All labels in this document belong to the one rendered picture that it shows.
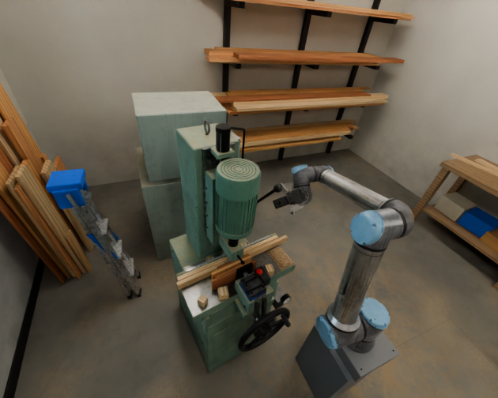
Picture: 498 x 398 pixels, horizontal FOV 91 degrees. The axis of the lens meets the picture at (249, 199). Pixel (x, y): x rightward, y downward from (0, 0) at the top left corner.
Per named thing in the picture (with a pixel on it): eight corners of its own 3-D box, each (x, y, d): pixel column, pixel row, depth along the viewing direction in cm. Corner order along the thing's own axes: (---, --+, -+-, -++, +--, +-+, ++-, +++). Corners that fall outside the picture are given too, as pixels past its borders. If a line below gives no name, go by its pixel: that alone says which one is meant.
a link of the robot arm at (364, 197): (436, 212, 86) (326, 160, 144) (409, 216, 82) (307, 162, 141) (426, 239, 91) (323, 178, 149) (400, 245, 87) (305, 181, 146)
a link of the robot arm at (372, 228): (359, 347, 118) (416, 220, 81) (328, 358, 113) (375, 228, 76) (340, 319, 131) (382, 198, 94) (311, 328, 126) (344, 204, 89)
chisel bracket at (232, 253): (231, 264, 121) (232, 253, 115) (218, 245, 130) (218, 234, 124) (243, 258, 124) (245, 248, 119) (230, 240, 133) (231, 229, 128)
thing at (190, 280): (178, 290, 117) (177, 285, 114) (177, 287, 118) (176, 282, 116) (286, 241, 147) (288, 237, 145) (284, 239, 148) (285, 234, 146)
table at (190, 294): (201, 343, 105) (200, 338, 101) (177, 287, 124) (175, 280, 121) (305, 283, 133) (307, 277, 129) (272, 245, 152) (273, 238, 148)
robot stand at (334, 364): (327, 342, 190) (352, 307, 155) (353, 385, 169) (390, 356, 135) (295, 358, 179) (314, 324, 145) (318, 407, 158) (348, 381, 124)
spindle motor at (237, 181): (226, 245, 103) (228, 186, 83) (209, 219, 114) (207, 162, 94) (260, 232, 111) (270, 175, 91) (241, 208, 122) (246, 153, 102)
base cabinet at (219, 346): (208, 375, 166) (205, 330, 122) (179, 303, 203) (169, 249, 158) (262, 340, 187) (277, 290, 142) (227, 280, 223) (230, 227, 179)
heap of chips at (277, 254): (281, 270, 131) (282, 266, 128) (266, 252, 140) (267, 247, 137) (294, 264, 135) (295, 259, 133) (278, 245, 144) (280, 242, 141)
